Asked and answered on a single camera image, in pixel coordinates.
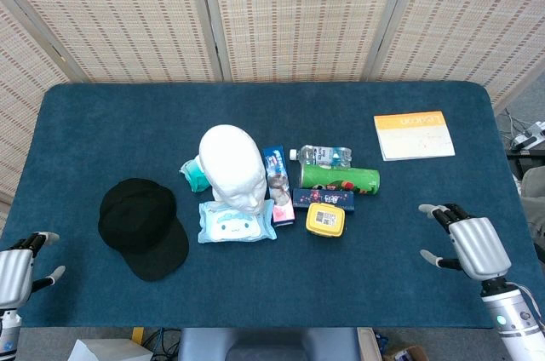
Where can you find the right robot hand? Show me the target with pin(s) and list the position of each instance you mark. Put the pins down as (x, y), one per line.
(481, 246)

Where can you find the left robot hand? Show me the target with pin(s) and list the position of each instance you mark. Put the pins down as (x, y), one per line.
(17, 269)

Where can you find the black baseball cap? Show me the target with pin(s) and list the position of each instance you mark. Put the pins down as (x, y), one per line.
(142, 229)

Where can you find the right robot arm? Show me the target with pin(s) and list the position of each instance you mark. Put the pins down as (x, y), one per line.
(515, 318)

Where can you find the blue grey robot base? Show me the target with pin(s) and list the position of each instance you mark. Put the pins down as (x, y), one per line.
(268, 344)

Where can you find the white foam mannequin head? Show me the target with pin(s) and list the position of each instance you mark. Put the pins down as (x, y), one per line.
(234, 165)

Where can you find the grey cloth bundle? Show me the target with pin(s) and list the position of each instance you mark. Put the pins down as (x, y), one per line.
(535, 208)

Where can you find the white power strip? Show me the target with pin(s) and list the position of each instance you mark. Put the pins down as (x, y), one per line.
(530, 133)

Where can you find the orange white booklet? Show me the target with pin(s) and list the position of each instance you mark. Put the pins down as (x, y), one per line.
(415, 139)

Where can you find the white box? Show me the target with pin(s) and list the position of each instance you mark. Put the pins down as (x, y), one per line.
(115, 350)

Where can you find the brown cardboard box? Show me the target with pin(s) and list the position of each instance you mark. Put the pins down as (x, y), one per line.
(400, 352)

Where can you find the yellow tag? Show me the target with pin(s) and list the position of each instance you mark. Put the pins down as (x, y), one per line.
(137, 334)

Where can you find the dark blue slim box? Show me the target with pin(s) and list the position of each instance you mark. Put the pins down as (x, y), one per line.
(336, 198)

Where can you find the green chips can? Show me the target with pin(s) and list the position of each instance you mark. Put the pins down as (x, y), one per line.
(340, 180)

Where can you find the yellow lid green tub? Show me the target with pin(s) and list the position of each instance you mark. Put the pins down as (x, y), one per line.
(325, 220)

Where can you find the clear plastic water bottle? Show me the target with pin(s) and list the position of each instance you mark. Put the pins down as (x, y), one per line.
(323, 156)

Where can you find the teal green wipes pack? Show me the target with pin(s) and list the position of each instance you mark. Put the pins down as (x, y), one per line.
(195, 173)

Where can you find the blue pink cookie box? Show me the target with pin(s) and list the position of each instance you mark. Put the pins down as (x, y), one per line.
(281, 190)

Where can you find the light blue cartoon wipes pack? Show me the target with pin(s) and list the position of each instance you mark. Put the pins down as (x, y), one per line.
(234, 229)

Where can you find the woven folding screen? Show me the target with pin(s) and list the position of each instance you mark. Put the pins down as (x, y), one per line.
(298, 16)

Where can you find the black metal bracket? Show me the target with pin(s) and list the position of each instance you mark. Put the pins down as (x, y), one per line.
(526, 163)

